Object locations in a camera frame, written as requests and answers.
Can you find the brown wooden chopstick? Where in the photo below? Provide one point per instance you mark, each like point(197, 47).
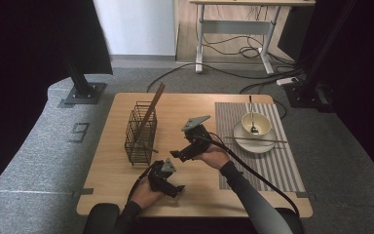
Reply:
point(152, 150)
point(256, 139)
point(154, 104)

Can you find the grey striped placemat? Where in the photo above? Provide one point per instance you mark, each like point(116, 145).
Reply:
point(272, 169)

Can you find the person's left hand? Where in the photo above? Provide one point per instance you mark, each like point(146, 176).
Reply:
point(142, 195)

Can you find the white plate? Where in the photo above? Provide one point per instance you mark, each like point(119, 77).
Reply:
point(263, 148)

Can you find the person's right hand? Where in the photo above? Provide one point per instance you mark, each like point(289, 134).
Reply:
point(216, 157)

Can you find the white bowl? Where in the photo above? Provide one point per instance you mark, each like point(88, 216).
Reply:
point(263, 125)

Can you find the grey tape piece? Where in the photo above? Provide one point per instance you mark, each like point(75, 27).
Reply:
point(303, 195)
point(86, 191)

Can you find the black curtain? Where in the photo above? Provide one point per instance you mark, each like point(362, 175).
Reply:
point(363, 65)
point(19, 48)

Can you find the white power strip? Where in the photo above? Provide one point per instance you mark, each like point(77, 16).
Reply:
point(287, 80)

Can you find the white desk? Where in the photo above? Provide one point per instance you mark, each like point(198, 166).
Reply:
point(237, 27)

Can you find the person's lap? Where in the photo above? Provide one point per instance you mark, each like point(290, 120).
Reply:
point(100, 219)

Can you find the black metal stand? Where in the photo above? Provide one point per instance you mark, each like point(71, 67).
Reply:
point(84, 92)
point(308, 94)

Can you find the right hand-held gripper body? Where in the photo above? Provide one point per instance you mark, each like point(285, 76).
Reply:
point(199, 139)

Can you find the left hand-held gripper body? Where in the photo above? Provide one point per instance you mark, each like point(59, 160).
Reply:
point(158, 177)

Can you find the metal spoon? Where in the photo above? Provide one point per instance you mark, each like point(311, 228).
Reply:
point(250, 104)

